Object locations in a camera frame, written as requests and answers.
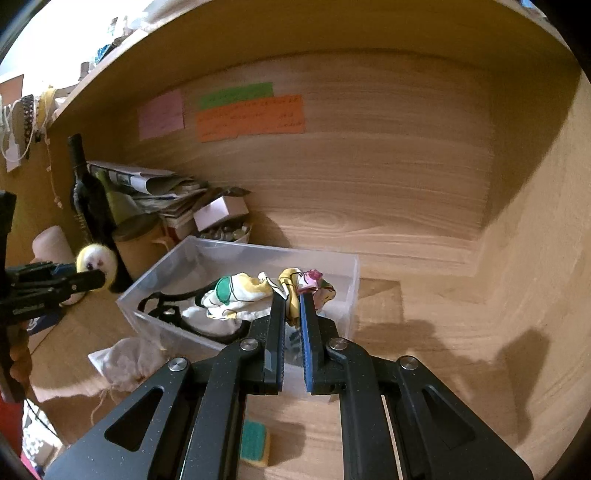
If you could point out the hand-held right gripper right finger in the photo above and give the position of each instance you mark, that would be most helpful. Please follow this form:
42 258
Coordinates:
306 346

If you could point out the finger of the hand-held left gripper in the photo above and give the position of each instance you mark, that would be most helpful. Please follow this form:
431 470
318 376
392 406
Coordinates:
39 269
69 284

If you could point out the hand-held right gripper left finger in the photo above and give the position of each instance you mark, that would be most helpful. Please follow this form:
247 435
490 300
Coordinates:
277 344

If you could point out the yellow plush toy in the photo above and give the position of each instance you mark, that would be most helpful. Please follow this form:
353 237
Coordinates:
94 262

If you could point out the floral patterned cloth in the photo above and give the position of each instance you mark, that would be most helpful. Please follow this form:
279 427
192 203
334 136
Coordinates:
308 280

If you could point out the clear plastic bin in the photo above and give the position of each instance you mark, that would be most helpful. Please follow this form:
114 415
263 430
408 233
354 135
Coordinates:
194 263

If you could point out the person's left hand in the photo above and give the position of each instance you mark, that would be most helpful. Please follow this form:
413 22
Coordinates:
19 362

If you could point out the beige roll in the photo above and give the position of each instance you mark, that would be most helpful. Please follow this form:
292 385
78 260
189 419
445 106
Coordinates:
50 244

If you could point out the blue book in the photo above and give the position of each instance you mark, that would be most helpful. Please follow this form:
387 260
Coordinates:
44 321

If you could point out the white green yellow cloth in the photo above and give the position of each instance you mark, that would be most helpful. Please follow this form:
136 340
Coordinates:
231 295

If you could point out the brown cardboard cylinder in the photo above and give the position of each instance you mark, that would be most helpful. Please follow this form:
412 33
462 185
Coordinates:
138 249

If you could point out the dark wine bottle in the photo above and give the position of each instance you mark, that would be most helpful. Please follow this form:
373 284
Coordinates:
87 198

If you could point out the green yellow sponge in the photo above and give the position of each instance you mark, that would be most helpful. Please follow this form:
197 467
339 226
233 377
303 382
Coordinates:
254 444

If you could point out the stack of newspapers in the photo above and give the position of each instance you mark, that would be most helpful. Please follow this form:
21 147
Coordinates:
147 189

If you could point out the small pink box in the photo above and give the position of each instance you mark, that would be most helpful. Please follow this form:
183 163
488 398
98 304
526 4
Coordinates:
219 210

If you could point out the orange card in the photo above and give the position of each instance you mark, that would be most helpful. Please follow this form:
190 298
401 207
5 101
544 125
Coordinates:
11 86

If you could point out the pink paper note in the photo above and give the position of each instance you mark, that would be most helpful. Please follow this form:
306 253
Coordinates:
161 114

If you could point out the orange paper note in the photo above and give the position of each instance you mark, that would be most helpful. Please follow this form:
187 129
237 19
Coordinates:
250 119

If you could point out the green paper note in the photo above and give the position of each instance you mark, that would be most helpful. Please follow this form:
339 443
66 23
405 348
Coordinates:
236 94

